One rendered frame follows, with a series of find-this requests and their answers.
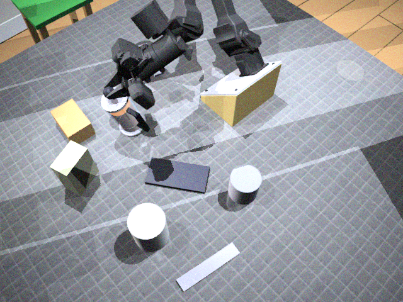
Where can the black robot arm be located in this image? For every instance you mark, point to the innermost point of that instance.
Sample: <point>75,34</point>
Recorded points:
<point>185,25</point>

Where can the white cylinder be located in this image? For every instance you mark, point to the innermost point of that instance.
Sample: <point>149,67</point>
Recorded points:
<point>148,226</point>
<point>244,184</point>

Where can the french press with black knob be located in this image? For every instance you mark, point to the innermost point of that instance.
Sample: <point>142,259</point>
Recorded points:
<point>126,115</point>

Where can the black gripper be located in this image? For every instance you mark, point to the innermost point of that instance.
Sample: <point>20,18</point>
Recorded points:
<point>135,87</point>

